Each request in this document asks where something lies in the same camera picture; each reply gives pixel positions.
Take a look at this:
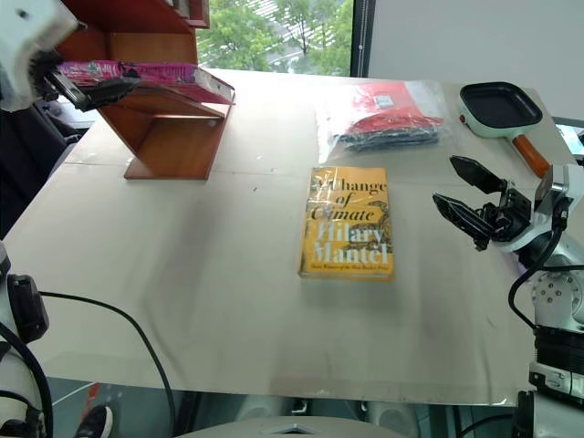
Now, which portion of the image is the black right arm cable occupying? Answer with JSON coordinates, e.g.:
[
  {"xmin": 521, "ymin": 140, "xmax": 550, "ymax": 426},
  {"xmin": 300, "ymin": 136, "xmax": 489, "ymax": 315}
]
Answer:
[{"xmin": 507, "ymin": 203, "xmax": 568, "ymax": 330}]

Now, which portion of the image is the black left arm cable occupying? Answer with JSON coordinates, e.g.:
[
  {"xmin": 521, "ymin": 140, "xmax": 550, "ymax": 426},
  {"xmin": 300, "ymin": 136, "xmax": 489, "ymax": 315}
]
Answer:
[{"xmin": 36, "ymin": 290, "xmax": 178, "ymax": 438}]

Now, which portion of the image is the black folded item in bag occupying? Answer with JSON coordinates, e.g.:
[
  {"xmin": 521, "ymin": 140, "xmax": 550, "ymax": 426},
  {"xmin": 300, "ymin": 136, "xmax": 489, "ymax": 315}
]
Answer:
[{"xmin": 339, "ymin": 123, "xmax": 442, "ymax": 152}]

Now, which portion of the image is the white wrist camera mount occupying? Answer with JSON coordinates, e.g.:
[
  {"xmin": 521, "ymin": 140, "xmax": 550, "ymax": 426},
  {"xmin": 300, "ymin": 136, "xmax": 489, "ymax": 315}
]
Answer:
[
  {"xmin": 0, "ymin": 0, "xmax": 87, "ymax": 113},
  {"xmin": 494, "ymin": 162, "xmax": 584, "ymax": 255}
]

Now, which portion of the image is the pink paperback book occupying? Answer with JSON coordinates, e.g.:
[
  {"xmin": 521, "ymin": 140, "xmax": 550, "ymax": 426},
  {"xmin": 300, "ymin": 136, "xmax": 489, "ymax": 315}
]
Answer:
[{"xmin": 55, "ymin": 59, "xmax": 236, "ymax": 107}]

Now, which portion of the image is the mint green electric frying pan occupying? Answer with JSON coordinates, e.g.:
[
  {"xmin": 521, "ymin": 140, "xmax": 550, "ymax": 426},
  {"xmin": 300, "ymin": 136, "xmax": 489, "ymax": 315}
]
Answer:
[{"xmin": 457, "ymin": 80, "xmax": 551, "ymax": 178}]

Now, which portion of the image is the black and white sneaker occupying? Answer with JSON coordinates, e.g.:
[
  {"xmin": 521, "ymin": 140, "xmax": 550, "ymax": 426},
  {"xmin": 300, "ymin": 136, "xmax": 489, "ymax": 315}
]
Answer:
[{"xmin": 74, "ymin": 404, "xmax": 115, "ymax": 438}]

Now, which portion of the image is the black window frame post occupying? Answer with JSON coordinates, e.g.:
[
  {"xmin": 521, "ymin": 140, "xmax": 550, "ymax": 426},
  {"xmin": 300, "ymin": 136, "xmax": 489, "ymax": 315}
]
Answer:
[{"xmin": 349, "ymin": 0, "xmax": 377, "ymax": 80}]

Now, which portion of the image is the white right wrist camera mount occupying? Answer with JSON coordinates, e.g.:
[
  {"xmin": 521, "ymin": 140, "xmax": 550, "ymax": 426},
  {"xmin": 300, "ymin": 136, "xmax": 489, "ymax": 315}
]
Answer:
[{"xmin": 494, "ymin": 162, "xmax": 584, "ymax": 255}]

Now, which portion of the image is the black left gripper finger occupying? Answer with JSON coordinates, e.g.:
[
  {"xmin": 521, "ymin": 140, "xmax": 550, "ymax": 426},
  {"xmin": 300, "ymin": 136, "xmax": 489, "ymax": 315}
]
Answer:
[
  {"xmin": 80, "ymin": 76, "xmax": 144, "ymax": 112},
  {"xmin": 44, "ymin": 68, "xmax": 89, "ymax": 110}
]

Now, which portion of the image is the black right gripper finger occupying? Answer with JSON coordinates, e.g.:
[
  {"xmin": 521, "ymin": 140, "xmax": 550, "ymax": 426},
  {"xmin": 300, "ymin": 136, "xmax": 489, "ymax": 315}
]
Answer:
[
  {"xmin": 449, "ymin": 154, "xmax": 509, "ymax": 195},
  {"xmin": 432, "ymin": 193, "xmax": 494, "ymax": 251}
]

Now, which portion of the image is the clear plastic bag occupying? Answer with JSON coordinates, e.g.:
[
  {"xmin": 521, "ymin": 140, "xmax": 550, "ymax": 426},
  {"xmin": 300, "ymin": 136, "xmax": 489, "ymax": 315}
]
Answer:
[{"xmin": 313, "ymin": 79, "xmax": 454, "ymax": 164}]

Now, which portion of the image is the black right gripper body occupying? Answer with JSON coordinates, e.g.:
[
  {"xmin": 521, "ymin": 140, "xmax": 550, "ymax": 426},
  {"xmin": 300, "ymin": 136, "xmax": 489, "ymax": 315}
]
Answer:
[{"xmin": 474, "ymin": 180, "xmax": 534, "ymax": 243}]

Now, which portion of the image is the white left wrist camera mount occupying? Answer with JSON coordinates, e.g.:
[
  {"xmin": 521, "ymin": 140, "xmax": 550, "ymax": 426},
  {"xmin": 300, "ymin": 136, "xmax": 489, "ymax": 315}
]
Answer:
[{"xmin": 0, "ymin": 0, "xmax": 87, "ymax": 113}]

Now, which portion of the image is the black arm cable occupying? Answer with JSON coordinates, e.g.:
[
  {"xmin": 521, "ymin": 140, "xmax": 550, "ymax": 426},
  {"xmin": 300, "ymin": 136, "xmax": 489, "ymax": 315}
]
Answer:
[
  {"xmin": 36, "ymin": 290, "xmax": 178, "ymax": 438},
  {"xmin": 507, "ymin": 203, "xmax": 568, "ymax": 330}
]

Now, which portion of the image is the red packet in bag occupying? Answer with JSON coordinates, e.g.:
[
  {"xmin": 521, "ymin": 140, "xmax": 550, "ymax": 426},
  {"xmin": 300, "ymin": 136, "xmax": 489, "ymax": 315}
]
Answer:
[{"xmin": 345, "ymin": 82, "xmax": 446, "ymax": 134}]

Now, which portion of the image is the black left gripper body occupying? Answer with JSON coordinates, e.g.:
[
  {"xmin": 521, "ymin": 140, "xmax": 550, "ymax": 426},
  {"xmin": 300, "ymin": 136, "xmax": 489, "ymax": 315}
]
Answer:
[{"xmin": 26, "ymin": 47, "xmax": 66, "ymax": 99}]

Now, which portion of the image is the reddish wooden bookshelf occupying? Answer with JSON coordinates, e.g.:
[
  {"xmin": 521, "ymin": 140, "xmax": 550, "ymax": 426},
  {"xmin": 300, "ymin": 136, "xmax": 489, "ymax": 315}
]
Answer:
[{"xmin": 57, "ymin": 0, "xmax": 236, "ymax": 182}]

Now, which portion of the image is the yellow paperback book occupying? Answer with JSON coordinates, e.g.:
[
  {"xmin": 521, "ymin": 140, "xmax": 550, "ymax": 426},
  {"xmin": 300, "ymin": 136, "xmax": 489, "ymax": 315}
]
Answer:
[{"xmin": 297, "ymin": 165, "xmax": 396, "ymax": 284}]

